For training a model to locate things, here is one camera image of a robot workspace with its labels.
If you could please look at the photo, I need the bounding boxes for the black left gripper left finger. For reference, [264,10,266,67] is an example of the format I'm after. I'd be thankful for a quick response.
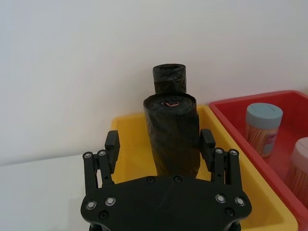
[82,129,120,196]

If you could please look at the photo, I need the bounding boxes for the large black bag roll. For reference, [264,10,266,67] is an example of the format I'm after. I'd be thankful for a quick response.
[143,94,201,179]

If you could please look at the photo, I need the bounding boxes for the toothpick jar with pale pink lid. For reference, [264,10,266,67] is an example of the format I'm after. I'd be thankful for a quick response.
[284,137,308,203]

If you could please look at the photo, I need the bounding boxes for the yellow plastic bin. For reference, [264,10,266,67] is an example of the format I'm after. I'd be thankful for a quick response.
[110,104,299,231]

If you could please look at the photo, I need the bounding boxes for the small black bag roll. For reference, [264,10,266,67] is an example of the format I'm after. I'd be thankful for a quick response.
[152,63,188,95]

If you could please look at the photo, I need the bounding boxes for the red plastic bin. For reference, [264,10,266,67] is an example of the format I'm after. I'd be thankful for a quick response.
[208,90,308,218]

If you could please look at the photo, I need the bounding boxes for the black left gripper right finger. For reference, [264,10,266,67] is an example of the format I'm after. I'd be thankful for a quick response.
[199,128,242,190]

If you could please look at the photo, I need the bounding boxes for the toothpick jar with grey-blue lid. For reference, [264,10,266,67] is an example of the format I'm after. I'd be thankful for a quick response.
[245,103,283,159]

